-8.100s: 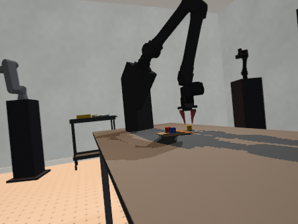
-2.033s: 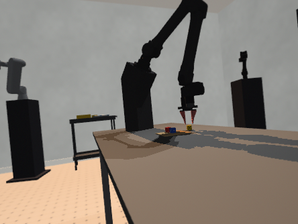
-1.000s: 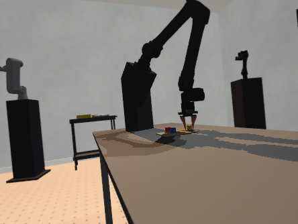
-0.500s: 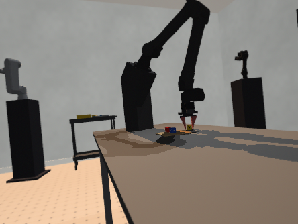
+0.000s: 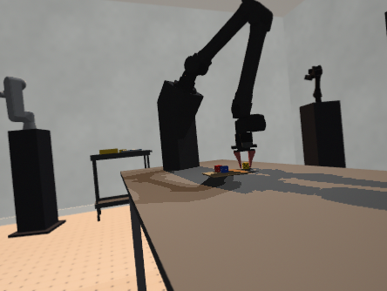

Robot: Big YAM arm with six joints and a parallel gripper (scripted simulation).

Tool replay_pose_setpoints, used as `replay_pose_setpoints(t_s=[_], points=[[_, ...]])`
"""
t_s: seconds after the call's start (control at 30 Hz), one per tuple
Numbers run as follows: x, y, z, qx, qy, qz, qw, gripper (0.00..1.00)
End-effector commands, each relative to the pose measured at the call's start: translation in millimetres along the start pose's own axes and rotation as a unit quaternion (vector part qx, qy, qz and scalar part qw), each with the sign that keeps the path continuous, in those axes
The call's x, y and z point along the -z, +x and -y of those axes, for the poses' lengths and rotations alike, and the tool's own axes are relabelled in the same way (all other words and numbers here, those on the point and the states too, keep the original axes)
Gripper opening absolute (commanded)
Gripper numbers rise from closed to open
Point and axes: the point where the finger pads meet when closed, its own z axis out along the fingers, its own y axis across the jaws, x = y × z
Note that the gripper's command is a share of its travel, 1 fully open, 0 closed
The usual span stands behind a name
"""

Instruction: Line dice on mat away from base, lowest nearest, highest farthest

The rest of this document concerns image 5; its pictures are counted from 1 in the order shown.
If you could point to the tan flat mat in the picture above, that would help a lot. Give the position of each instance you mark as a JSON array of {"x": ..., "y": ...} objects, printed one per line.
[{"x": 230, "y": 172}]

